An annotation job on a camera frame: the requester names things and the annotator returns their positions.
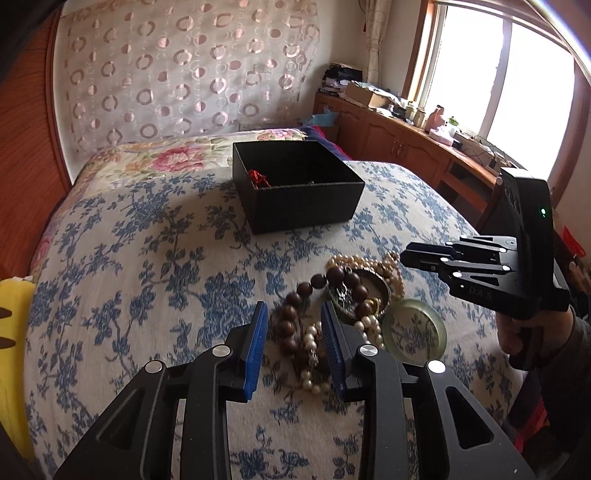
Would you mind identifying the wooden cabinet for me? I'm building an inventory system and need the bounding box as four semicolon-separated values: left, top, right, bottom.
314;90;522;227

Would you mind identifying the white device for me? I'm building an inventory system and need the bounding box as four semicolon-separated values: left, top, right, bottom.
455;134;504;162

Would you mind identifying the person's right hand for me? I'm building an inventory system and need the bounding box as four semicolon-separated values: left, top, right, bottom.
496;309;522;356

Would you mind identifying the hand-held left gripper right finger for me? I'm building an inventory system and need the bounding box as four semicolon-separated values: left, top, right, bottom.
320;302;539;480

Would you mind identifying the beige window curtain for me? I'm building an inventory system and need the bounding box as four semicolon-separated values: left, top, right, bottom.
360;0;393;88

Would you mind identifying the pink bottle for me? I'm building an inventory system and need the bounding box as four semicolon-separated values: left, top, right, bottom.
426;105;448;132

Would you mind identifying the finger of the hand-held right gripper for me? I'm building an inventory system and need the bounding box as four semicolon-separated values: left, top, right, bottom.
400;242;511;283
445;234;515;265

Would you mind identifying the cardboard box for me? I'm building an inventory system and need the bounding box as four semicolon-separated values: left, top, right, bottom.
344;80;393;109

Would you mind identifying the dark blue blanket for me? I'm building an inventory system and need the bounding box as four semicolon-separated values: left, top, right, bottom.
300;121;356;162

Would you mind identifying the circle patterned wall curtain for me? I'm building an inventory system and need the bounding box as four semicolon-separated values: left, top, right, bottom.
48;0;321;183

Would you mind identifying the round green floral lid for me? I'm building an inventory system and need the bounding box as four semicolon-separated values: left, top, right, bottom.
381;299;448;357

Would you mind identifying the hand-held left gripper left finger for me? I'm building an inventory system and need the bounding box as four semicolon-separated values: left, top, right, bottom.
53;301;269;480

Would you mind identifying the person's right forearm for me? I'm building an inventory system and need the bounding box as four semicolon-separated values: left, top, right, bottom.
524;305;591;416

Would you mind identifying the wooden wardrobe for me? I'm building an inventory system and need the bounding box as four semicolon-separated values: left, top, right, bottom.
0;9;72;278

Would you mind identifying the blue floral blanket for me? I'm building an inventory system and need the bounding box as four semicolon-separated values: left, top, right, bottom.
25;159;522;480

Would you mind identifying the pile of dark clothes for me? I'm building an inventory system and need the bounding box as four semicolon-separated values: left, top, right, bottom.
323;65;365;93

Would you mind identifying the window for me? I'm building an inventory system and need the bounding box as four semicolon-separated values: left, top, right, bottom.
402;0;591;185

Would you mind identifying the brown wooden bead bracelet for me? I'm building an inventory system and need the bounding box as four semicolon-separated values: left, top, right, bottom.
274;268;376;370

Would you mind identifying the black square box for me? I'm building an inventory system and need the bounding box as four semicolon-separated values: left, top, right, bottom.
232;141;366;235

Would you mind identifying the pink floral bed sheet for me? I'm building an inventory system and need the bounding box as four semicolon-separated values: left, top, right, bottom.
28;128;310;278

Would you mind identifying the round dark jewelry dish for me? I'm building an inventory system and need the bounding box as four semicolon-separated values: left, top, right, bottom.
329;269;393;320

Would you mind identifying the white pearl necklace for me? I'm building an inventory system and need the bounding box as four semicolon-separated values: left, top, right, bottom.
298;251;406;395

